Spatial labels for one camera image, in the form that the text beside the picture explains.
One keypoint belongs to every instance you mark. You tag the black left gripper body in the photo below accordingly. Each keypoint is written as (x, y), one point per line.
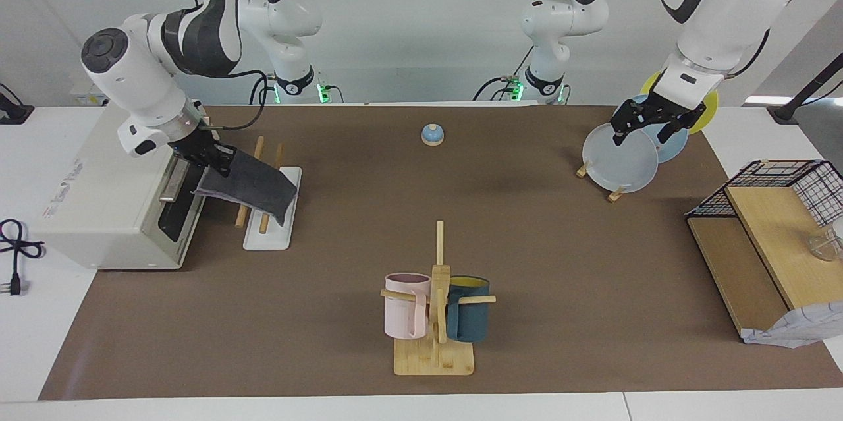
(660, 108)

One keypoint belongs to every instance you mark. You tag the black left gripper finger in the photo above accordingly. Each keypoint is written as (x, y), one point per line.
(668, 130)
(621, 134)

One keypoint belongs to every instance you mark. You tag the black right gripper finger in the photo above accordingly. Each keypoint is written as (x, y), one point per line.
(224, 152)
(220, 168)

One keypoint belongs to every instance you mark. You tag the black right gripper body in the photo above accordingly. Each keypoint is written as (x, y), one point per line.
(196, 147)

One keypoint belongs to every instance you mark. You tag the purple and grey towel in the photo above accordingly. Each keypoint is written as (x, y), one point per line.
(257, 187)

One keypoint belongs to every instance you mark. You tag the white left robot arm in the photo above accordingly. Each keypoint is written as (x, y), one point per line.
(724, 12)

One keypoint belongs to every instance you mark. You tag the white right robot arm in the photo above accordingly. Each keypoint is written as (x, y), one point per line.
(138, 78)

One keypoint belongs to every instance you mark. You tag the wooden plate rack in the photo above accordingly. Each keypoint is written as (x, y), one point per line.
(616, 196)

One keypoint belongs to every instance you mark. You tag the white and wooden towel rack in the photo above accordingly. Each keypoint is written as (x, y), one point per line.
(273, 238)

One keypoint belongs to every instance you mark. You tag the light blue plate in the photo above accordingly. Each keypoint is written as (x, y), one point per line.
(668, 151)

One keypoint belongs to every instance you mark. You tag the grey plate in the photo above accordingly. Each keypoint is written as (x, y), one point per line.
(619, 164)

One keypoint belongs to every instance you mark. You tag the yellow plate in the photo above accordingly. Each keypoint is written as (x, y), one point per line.
(709, 111)

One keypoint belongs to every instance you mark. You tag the white toaster oven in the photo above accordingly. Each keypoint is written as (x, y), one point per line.
(99, 197)

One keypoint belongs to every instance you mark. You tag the black stand pole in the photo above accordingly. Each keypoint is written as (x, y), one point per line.
(787, 110)

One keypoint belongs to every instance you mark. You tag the white power box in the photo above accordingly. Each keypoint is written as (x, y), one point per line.
(85, 99)

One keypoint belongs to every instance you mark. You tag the wooden step shelf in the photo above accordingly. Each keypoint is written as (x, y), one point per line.
(737, 263)

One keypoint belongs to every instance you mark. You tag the brown table mat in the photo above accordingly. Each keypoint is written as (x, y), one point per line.
(329, 315)

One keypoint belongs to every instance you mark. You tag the blue service bell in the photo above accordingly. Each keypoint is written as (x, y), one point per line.
(433, 136)

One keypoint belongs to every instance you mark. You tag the clear glass cup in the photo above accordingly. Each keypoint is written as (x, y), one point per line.
(826, 246)

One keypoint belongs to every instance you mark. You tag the pink mug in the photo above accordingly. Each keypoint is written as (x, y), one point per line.
(398, 315)

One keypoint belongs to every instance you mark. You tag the dark teal mug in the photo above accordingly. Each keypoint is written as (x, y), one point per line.
(471, 322)

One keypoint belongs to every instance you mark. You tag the white crumpled cloth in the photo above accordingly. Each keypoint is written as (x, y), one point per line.
(803, 330)

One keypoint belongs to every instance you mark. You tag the wooden mug tree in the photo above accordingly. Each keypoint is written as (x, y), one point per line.
(454, 362)

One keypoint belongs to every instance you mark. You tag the black clamp mount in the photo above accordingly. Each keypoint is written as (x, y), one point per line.
(13, 114)

